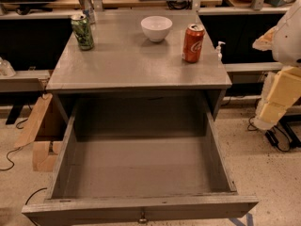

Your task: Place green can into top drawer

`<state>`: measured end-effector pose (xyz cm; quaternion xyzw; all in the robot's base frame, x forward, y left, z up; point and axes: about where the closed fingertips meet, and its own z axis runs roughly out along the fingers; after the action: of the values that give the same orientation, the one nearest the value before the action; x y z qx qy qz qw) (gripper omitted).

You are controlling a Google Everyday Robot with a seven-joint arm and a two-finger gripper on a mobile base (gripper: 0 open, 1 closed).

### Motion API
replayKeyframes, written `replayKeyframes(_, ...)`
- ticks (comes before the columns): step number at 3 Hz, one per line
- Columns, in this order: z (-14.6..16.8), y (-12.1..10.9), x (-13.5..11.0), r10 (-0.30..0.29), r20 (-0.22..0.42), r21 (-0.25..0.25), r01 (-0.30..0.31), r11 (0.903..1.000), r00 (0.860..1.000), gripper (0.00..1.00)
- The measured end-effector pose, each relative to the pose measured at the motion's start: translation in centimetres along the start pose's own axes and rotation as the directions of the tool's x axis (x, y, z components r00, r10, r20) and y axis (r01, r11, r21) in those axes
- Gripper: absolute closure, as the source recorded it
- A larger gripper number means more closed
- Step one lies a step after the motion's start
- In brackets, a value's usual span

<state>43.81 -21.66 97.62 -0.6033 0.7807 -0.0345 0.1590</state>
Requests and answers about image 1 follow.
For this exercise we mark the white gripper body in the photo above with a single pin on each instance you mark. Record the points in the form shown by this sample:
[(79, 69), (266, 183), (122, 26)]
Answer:
[(288, 42)]

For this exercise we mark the green soda can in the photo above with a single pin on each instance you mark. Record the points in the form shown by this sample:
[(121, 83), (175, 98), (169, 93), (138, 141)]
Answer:
[(82, 31)]

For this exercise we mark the brass drawer knob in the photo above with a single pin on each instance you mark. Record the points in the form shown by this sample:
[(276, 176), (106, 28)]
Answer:
[(142, 219)]

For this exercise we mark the red cola can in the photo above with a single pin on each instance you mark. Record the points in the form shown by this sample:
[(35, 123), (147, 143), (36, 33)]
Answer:
[(193, 40)]

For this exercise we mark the open grey top drawer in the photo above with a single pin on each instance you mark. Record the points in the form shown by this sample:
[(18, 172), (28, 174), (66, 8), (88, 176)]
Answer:
[(122, 157)]

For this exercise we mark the wooden plank assembly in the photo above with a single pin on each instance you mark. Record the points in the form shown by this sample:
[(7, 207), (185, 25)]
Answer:
[(44, 131)]

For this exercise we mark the silver blue energy drink can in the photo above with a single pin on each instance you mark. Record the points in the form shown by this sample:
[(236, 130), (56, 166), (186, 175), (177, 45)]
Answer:
[(88, 9)]

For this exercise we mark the white ceramic bowl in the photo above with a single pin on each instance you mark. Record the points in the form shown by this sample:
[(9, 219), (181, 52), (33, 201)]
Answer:
[(156, 28)]

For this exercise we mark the grey cabinet with top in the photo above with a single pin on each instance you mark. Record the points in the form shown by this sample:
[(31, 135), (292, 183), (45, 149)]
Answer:
[(123, 58)]

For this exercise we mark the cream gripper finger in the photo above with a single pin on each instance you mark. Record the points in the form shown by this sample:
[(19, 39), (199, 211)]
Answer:
[(280, 91), (267, 41)]

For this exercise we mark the white pump dispenser bottle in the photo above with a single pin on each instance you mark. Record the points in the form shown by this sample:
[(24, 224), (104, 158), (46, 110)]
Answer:
[(218, 49)]

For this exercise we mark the clear plastic bag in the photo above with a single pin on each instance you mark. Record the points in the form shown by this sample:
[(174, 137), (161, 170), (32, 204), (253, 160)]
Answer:
[(6, 70)]

